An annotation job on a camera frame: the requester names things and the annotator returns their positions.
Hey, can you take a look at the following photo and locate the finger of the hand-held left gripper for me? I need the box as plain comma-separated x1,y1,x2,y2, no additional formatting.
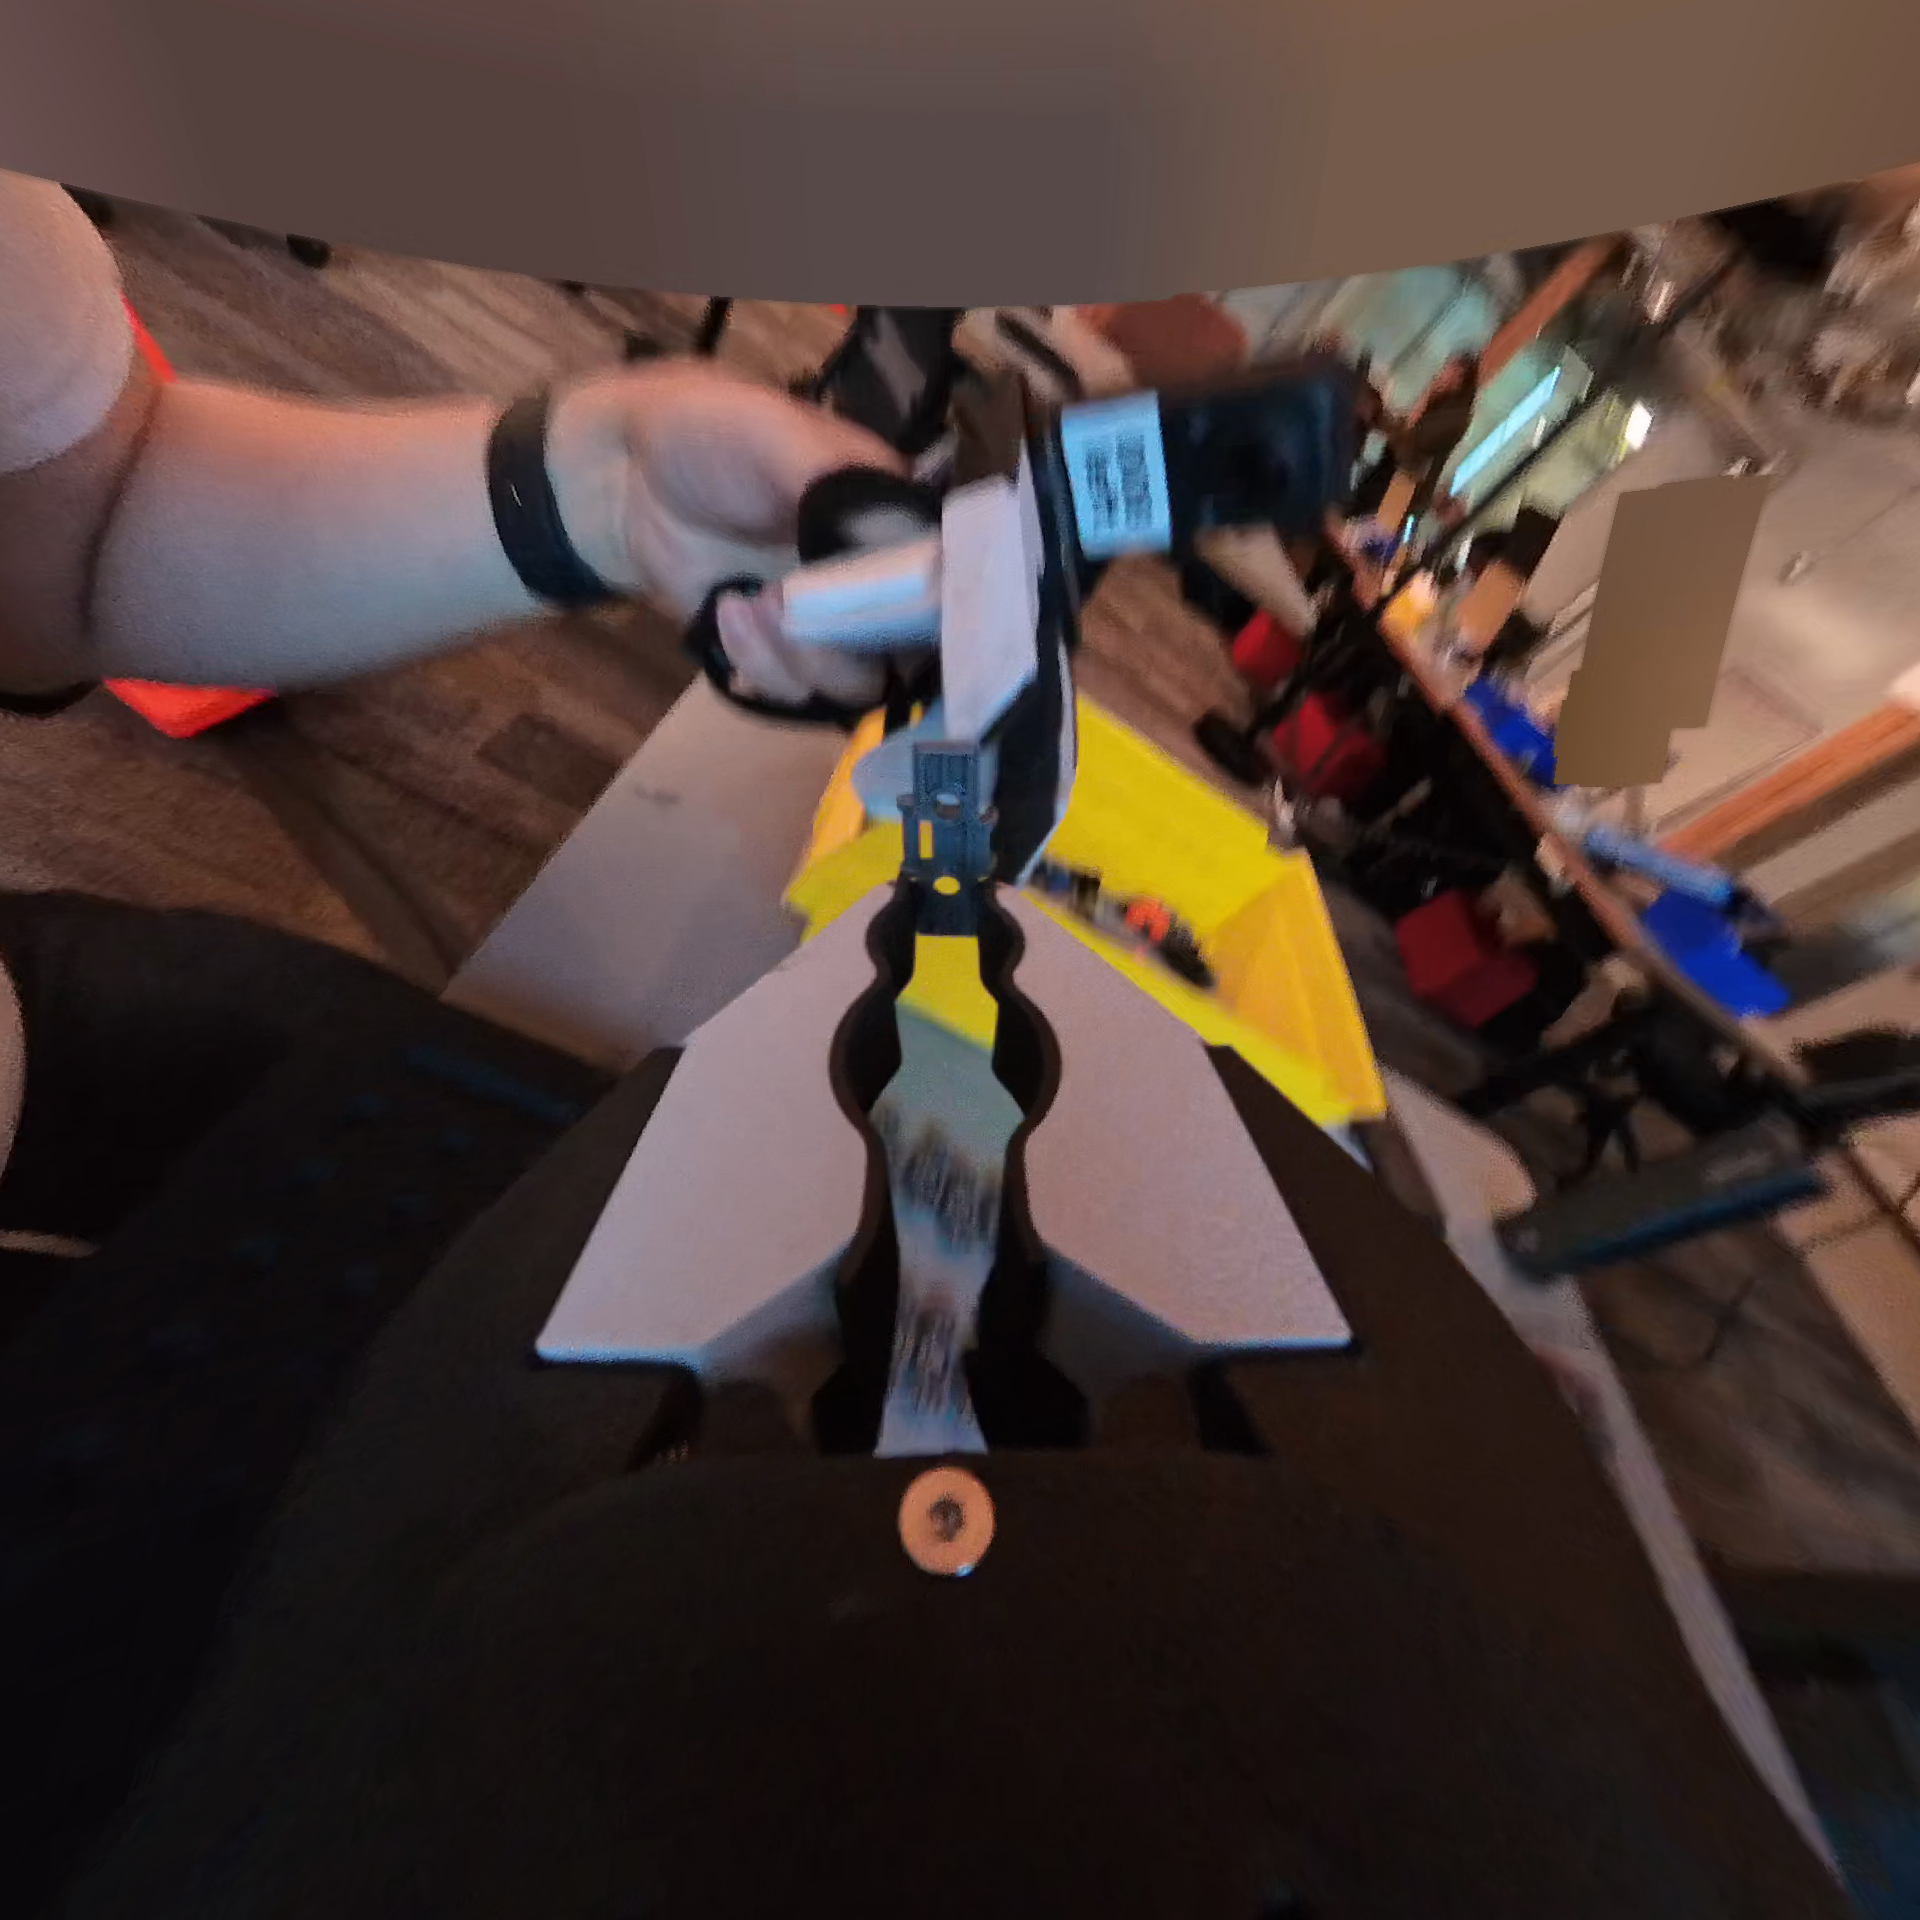
990,600,1086,888
933,472,1051,749

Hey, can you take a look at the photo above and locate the person's left hand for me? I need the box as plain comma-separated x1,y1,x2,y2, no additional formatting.
546,369,939,712

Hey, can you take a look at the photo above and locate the grey desk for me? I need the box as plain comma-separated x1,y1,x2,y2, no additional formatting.
441,675,1853,1877

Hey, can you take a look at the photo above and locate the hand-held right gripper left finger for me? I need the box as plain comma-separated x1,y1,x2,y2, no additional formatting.
536,885,922,1453

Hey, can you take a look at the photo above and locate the black wristband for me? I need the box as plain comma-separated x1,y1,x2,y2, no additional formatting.
484,387,624,608

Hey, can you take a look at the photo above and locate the red storage bin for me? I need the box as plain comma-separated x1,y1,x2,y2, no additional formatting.
1394,888,1547,1033

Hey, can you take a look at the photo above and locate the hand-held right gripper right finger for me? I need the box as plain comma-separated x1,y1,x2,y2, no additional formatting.
976,885,1356,1453

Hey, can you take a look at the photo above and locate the person's left forearm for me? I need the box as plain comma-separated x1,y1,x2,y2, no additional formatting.
82,399,518,693

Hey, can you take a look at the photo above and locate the black power bank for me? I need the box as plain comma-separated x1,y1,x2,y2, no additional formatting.
1498,1154,1828,1280

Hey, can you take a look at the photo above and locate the blue storage bin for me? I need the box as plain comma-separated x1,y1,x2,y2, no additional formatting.
1641,885,1794,1020

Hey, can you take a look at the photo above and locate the yellow plastic bin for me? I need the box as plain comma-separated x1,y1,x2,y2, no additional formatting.
786,697,1390,1128

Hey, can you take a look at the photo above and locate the red storage box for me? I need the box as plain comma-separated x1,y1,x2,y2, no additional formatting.
104,679,280,741

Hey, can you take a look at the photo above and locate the person's white shirt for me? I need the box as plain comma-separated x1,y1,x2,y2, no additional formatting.
0,168,144,474

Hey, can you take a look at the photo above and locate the grey track link piece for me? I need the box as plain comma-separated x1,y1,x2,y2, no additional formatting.
896,739,1003,898

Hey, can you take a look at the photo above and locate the pile of mixed building parts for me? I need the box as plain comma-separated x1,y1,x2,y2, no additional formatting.
1035,863,1216,993

